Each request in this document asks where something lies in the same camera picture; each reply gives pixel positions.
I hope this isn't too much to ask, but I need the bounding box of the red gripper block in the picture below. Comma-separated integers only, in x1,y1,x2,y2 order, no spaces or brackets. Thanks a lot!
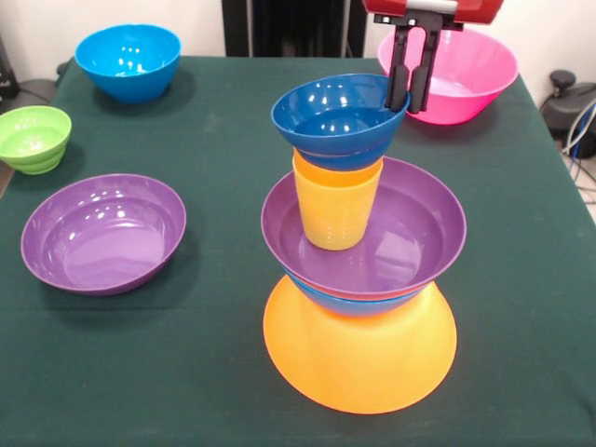
361,0,506,115

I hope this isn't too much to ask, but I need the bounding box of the small dark blue bowl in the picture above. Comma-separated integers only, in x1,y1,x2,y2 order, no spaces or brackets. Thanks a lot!
270,73,412,172

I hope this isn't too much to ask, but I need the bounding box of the orange cup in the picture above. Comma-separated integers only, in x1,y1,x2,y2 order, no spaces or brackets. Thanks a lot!
291,153,386,188

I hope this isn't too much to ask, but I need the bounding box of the purple shallow bowl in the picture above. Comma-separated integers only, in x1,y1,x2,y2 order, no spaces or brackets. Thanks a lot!
260,156,468,299
20,173,188,297

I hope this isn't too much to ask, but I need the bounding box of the yellow cup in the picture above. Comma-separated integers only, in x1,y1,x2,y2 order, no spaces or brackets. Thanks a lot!
293,179,383,251

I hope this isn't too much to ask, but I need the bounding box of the light blue bowl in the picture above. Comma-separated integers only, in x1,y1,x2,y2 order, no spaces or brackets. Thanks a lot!
74,23,183,104
283,272,434,318

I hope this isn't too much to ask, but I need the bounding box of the large orange bowl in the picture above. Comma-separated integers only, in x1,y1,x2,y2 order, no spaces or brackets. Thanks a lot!
263,274,458,415

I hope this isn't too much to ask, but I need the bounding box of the small green bowl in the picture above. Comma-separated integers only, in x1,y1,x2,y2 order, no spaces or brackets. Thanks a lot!
0,105,73,176

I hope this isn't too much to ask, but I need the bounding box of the large pink bowl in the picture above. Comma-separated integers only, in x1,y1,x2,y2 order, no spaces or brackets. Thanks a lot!
376,25,520,126

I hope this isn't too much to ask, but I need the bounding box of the dark green tablecloth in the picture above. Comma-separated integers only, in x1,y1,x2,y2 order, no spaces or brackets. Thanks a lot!
0,55,596,447

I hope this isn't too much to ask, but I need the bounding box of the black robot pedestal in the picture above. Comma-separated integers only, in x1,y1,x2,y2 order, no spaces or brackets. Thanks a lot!
222,0,370,58

